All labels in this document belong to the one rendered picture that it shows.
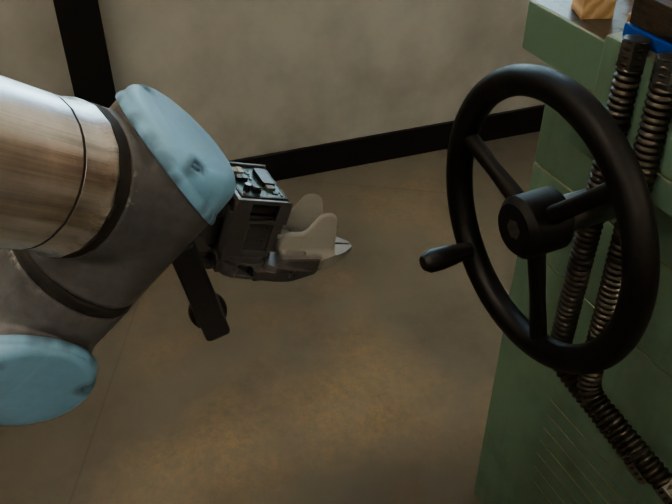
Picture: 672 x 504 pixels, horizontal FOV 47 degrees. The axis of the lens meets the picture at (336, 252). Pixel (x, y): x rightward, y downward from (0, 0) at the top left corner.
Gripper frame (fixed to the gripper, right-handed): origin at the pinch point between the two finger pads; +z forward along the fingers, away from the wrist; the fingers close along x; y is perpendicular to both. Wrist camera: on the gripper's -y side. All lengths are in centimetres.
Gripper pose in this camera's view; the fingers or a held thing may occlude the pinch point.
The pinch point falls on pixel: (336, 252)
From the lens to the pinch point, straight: 77.4
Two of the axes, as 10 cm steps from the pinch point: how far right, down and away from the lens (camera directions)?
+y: 3.1, -8.3, -4.7
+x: -4.2, -5.6, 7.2
